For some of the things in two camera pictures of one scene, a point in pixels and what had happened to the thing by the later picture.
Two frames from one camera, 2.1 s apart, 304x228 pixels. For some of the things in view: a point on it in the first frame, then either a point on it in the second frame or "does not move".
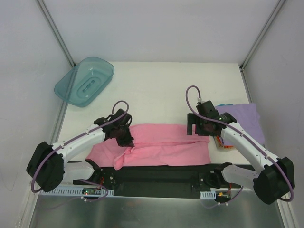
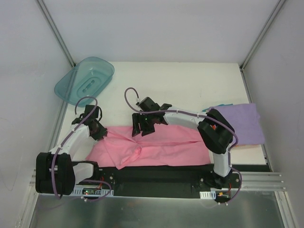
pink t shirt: (154, 144) does not move
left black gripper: (126, 140) → (100, 132)
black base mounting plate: (161, 182) does not move
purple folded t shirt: (247, 116) does not move
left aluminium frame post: (56, 31) does not move
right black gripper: (191, 124) → (143, 121)
